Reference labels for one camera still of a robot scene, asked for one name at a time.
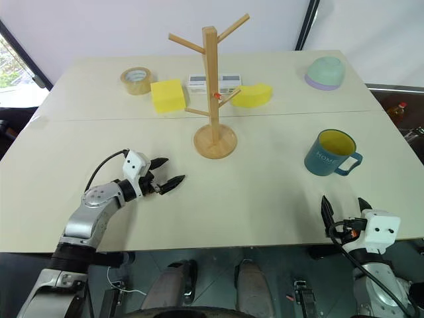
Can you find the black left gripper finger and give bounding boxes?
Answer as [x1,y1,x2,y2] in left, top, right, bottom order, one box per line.
[159,174,186,195]
[149,157,170,172]

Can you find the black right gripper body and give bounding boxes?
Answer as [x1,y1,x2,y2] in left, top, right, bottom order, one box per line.
[326,217,368,244]

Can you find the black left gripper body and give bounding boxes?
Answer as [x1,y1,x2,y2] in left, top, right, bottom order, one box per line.
[137,170,162,197]

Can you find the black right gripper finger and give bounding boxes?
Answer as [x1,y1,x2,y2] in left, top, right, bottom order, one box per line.
[321,195,335,229]
[356,197,374,219]

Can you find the wooden mug tree stand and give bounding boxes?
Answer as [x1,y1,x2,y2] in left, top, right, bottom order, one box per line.
[168,13,250,160]

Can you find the blue mug with yellow inside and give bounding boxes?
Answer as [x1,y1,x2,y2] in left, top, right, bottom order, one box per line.
[303,129,364,177]

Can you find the yellow sponge block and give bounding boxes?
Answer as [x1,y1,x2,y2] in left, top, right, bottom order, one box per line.
[150,78,186,115]

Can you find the brown packing tape roll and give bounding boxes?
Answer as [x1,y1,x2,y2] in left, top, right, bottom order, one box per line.
[119,66,156,96]

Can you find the bottle with red cap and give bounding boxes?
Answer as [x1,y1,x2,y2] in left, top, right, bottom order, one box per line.
[386,101,407,124]

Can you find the white printed box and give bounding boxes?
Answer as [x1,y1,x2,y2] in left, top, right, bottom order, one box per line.
[185,72,244,96]

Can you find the dark rounded robot foot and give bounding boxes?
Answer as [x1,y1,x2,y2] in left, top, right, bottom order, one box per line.
[142,259,198,313]
[233,258,276,315]

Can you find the yellow curved sponge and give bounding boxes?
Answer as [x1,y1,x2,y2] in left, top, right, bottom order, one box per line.
[230,83,274,108]

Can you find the green and purple bowl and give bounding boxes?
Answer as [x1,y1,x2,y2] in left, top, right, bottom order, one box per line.
[303,56,346,91]

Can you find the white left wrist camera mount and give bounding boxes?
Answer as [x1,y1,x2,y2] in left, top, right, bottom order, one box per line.
[122,149,150,198]

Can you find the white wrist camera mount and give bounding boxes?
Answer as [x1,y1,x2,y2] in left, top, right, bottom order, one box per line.
[122,149,150,198]
[360,209,401,255]

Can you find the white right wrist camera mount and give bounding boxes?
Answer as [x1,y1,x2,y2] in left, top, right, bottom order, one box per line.
[360,209,401,255]

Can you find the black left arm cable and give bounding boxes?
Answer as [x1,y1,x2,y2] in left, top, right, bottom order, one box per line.
[83,149,129,193]

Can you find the black window frame bar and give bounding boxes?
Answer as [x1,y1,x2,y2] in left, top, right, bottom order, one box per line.
[0,19,53,89]

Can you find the black corner post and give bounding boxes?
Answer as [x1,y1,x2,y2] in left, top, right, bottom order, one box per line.
[293,0,321,51]

